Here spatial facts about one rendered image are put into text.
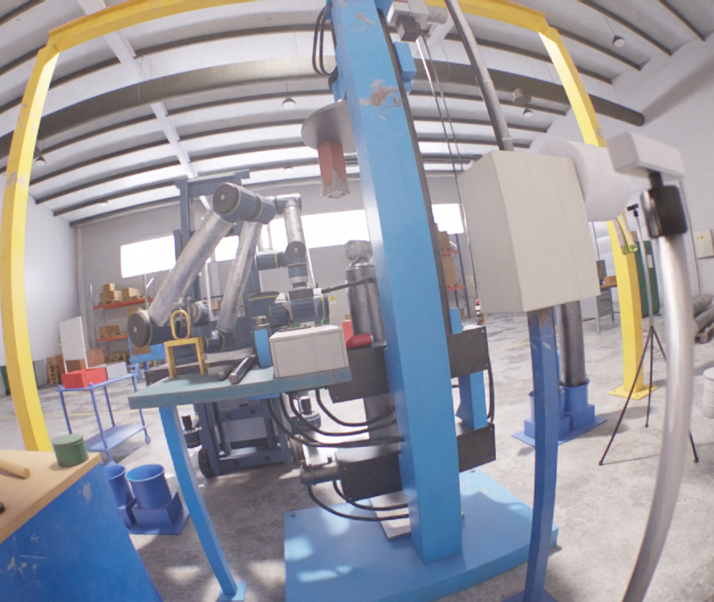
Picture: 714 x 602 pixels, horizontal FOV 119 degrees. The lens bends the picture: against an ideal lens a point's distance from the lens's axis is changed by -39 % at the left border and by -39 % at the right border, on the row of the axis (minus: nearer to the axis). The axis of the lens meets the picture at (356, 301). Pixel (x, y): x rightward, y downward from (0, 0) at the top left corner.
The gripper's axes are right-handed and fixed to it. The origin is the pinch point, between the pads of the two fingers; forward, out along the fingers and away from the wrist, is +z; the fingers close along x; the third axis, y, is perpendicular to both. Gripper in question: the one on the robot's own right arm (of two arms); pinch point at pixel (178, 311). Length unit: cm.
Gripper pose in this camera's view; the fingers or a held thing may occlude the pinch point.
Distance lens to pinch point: 151.7
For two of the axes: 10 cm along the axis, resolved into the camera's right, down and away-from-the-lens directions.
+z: 1.8, -0.4, -9.8
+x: 1.5, 9.9, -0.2
